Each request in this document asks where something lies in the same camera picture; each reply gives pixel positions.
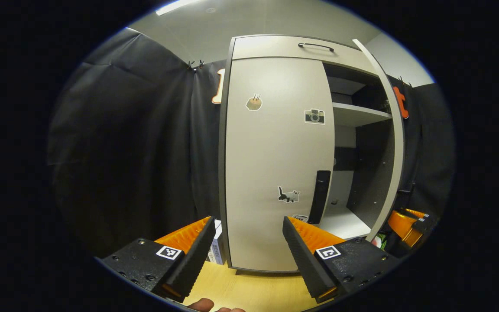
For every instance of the black backdrop cloth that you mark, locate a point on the black backdrop cloth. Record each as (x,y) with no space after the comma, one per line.
(431,143)
(124,143)

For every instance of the white cabinet door camera sticker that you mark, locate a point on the white cabinet door camera sticker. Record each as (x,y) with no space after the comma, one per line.
(271,151)

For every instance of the white double-door shoe cabinet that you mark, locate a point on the white double-door shoe cabinet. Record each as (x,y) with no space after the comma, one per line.
(275,47)

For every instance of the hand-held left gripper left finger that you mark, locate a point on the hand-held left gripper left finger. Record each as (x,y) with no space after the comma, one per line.
(197,262)

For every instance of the small green red object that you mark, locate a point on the small green red object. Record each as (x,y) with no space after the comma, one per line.
(380,241)

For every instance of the white cabinet shelf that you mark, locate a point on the white cabinet shelf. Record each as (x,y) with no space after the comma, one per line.
(342,223)
(355,115)

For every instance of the white cabinet door cherry sticker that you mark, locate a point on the white cabinet door cherry sticker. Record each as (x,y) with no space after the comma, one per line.
(400,143)

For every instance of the ceiling light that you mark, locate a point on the ceiling light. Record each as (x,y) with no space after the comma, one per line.
(176,6)

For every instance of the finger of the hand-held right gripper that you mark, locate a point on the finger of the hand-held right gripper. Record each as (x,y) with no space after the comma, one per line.
(425,223)
(401,225)

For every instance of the white blue box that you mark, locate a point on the white blue box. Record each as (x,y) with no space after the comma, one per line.
(218,251)

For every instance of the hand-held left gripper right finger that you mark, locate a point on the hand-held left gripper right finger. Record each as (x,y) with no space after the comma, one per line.
(301,262)

